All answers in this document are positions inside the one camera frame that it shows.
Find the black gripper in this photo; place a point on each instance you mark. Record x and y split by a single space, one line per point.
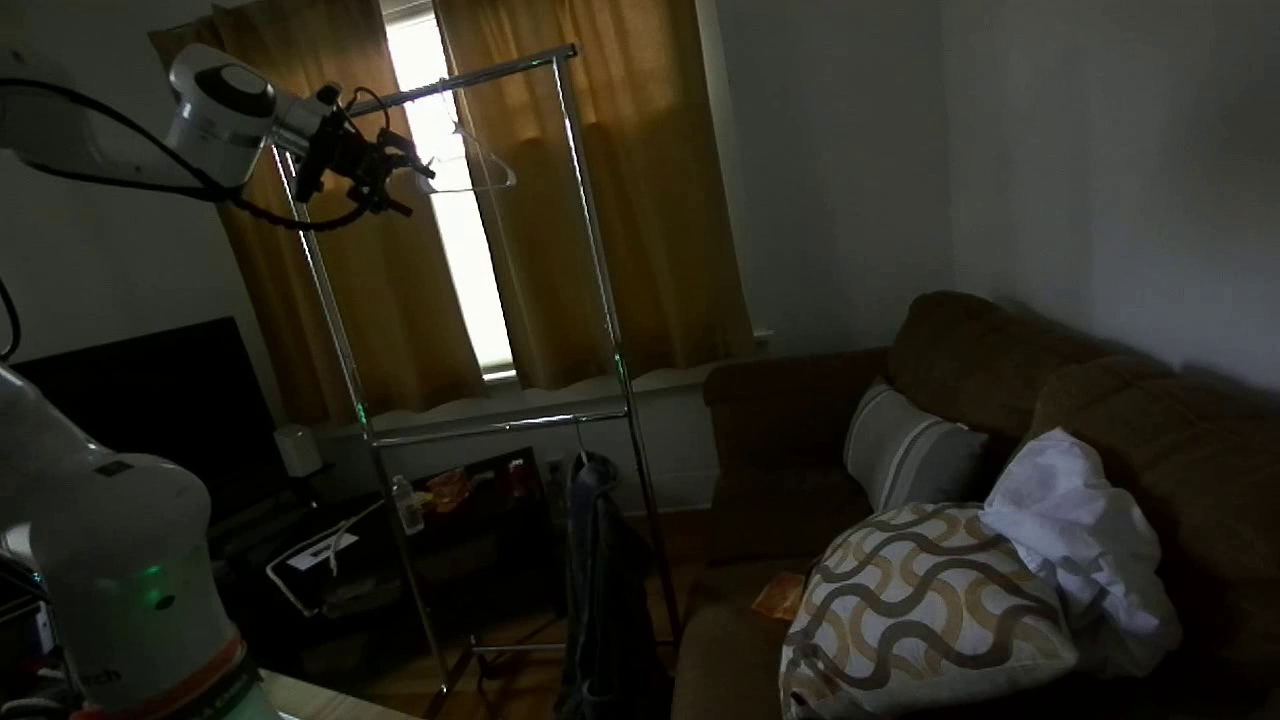
349 147

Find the white plastic coat hanger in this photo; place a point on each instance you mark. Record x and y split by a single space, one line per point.
500 169

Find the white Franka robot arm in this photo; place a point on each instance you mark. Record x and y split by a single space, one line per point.
122 585

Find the wide brown curtain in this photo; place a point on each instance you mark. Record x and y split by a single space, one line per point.
400 306

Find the metal garment rack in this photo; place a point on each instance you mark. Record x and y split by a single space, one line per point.
535 62

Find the white window ledge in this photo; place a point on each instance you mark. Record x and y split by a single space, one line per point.
535 400

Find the narrow brown curtain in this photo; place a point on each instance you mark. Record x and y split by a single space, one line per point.
667 203

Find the small white cup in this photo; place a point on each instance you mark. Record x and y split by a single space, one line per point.
301 450

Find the orange snack bag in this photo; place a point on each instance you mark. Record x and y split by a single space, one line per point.
449 495

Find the clear plastic water bottle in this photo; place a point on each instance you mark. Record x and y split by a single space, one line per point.
411 509

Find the black television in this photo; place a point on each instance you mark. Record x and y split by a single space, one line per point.
146 400

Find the white paper sheet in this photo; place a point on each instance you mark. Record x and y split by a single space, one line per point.
326 549

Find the black low table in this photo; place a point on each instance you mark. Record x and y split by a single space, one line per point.
465 573

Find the dark hanging garment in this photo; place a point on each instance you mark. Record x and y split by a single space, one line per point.
605 585

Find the brown sofa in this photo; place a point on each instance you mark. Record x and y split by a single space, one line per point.
785 440

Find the small orange packet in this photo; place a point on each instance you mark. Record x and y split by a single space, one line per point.
782 601

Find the grey striped pillow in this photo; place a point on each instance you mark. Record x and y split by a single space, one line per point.
904 452

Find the wavy patterned pillow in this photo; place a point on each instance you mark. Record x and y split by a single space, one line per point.
923 612

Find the crumpled white cloth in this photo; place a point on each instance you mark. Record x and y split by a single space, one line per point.
1066 521

